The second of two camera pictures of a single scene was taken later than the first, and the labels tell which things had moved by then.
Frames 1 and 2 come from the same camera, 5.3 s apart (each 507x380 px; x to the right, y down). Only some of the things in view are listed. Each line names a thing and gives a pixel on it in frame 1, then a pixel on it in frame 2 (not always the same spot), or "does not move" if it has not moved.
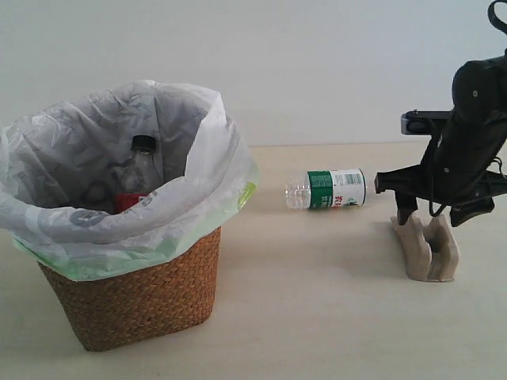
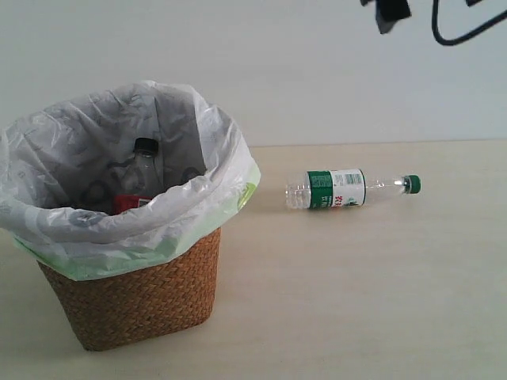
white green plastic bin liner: x=59 y=161 does not move
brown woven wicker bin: x=118 y=310 does not move
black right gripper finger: x=496 y=184 → x=388 y=12
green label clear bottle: x=328 y=188 does not move
